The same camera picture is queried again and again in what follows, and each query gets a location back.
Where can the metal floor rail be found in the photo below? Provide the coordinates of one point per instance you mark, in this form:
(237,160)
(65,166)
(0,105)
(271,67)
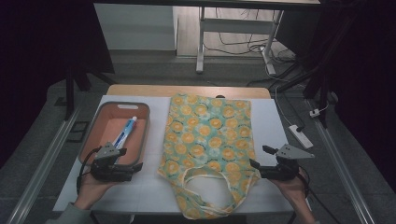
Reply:
(341,161)
(43,165)

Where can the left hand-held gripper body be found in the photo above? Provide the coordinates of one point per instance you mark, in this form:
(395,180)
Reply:
(107,169)

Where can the wooden table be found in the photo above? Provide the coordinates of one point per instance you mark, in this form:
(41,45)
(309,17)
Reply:
(186,90)

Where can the white table mat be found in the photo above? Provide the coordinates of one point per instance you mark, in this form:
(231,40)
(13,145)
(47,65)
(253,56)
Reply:
(149,186)

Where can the white power strip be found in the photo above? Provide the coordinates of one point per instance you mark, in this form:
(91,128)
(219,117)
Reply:
(300,136)

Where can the black floor frame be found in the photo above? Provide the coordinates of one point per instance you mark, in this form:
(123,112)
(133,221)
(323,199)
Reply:
(77,132)

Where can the person's left hand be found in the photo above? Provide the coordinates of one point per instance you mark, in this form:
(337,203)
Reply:
(88,193)

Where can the white desk frame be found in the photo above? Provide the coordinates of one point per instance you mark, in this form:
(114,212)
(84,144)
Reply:
(236,25)

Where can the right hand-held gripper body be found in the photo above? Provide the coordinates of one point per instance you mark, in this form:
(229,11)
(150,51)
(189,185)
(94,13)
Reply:
(285,169)

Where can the brown plastic basket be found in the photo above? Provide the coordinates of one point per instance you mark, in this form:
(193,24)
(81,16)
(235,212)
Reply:
(107,126)

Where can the fruit print tote bag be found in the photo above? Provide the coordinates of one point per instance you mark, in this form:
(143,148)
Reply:
(205,130)

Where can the person's right hand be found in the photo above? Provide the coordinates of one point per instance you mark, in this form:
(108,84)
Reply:
(294,188)

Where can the blue and white toothpaste tube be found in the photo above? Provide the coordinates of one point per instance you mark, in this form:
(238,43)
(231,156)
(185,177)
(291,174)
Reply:
(126,132)

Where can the small white adapter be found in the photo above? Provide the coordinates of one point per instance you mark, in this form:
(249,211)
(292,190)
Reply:
(315,113)

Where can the dark curtain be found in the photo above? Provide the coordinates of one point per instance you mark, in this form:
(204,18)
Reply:
(367,77)
(37,62)

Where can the black metal stand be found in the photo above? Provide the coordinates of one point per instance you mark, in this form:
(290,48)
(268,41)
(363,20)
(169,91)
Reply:
(69,93)
(323,93)

